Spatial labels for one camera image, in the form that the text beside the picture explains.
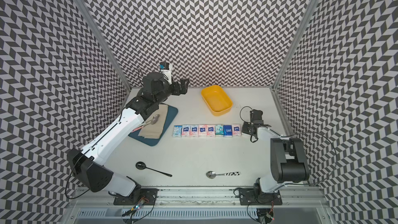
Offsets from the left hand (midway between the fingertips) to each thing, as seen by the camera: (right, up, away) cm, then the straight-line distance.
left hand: (181, 80), depth 74 cm
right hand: (+37, -28, +21) cm, 51 cm away
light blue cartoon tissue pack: (-6, -28, +20) cm, 35 cm away
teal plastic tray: (-11, -18, +31) cm, 37 cm away
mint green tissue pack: (+20, -27, +20) cm, 39 cm away
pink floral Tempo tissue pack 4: (+30, -27, +20) cm, 46 cm away
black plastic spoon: (-22, -44, +7) cm, 50 cm away
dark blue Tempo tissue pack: (+25, -28, +20) cm, 43 cm away
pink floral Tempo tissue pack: (-1, -28, +20) cm, 34 cm away
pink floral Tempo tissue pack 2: (+10, -29, +20) cm, 36 cm away
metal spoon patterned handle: (+14, -47, +4) cm, 49 cm away
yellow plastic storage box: (+20, -9, +35) cm, 41 cm away
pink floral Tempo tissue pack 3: (+15, -28, +20) cm, 37 cm away
